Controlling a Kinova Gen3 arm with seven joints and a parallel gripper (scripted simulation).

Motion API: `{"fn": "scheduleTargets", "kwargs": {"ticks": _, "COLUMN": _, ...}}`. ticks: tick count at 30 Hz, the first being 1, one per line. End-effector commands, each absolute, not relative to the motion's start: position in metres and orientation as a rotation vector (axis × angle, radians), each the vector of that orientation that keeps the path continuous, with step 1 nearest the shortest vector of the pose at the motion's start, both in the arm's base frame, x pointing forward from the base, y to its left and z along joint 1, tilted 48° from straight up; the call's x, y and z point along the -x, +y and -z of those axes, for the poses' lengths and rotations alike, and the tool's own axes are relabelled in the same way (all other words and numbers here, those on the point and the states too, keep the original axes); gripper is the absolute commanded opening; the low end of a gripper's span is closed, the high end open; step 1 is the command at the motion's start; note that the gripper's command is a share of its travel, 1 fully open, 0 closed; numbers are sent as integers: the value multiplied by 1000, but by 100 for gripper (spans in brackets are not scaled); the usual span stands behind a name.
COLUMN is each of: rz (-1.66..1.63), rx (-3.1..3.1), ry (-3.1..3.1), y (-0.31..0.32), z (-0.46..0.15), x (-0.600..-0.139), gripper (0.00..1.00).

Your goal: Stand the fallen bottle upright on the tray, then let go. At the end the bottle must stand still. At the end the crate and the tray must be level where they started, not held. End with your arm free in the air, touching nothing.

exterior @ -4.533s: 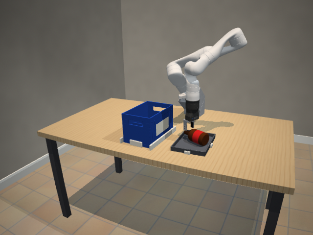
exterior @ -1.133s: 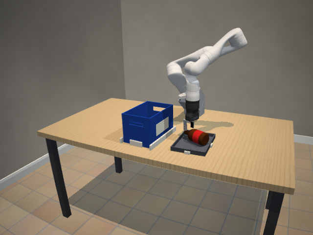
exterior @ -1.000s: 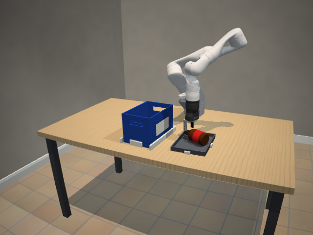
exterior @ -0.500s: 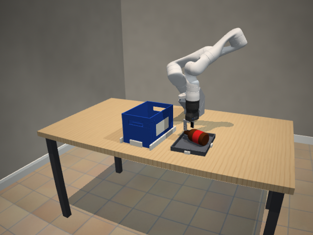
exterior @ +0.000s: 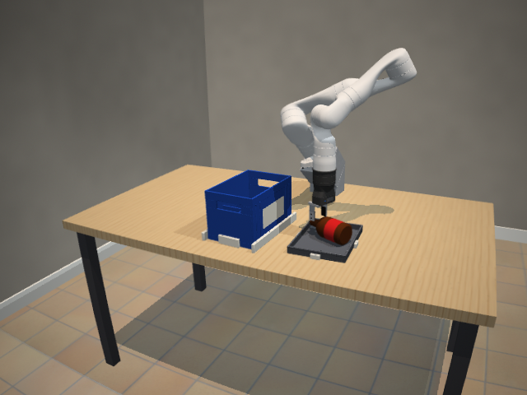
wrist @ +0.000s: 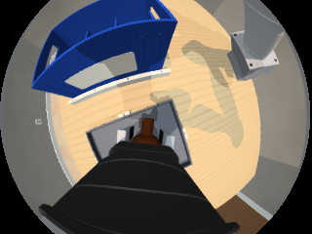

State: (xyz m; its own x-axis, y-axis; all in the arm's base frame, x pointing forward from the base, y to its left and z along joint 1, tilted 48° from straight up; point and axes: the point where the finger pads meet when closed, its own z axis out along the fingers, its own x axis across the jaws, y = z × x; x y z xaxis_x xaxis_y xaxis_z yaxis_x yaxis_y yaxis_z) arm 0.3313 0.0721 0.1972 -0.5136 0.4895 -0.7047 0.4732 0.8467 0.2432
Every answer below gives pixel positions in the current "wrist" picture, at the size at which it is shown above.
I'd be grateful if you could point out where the blue plastic crate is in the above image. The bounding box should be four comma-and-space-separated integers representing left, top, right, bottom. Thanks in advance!
31, 0, 177, 98

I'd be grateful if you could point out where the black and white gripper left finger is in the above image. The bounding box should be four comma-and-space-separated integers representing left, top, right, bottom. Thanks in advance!
117, 126, 135, 143

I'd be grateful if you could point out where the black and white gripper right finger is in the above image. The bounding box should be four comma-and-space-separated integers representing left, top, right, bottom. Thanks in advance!
159, 129, 175, 150

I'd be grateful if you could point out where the brown bottle with red label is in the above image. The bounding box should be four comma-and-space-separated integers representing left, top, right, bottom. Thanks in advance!
131, 118, 161, 145

